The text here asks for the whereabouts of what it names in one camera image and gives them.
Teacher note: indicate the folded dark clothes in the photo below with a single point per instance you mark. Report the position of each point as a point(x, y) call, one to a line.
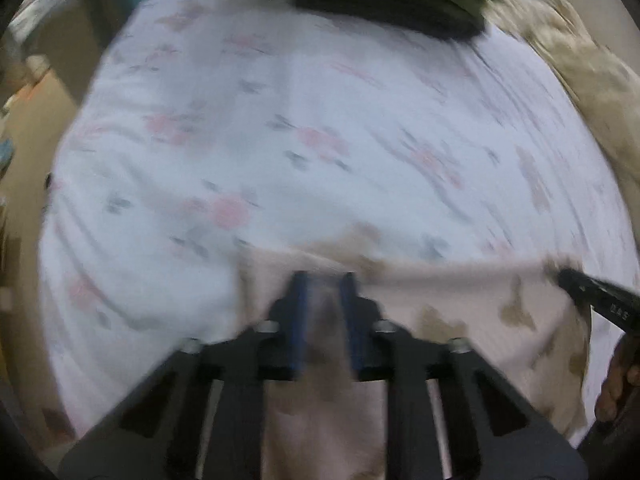
point(390, 2)

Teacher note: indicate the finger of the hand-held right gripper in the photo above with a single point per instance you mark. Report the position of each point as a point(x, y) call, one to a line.
point(575, 282)

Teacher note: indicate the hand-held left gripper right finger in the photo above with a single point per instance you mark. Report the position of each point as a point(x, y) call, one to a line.
point(352, 320)

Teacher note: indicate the white floral bedsheet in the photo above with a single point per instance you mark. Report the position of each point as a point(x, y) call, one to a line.
point(280, 125)

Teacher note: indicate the pink bear-print pants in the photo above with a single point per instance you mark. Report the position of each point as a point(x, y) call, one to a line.
point(475, 305)

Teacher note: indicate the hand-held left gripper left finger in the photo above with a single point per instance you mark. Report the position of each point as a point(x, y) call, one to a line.
point(292, 320)

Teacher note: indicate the cream bear-print quilt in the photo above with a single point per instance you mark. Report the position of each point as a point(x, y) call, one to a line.
point(595, 70)

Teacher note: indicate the person's right hand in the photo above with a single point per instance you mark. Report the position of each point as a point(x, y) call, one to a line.
point(617, 380)

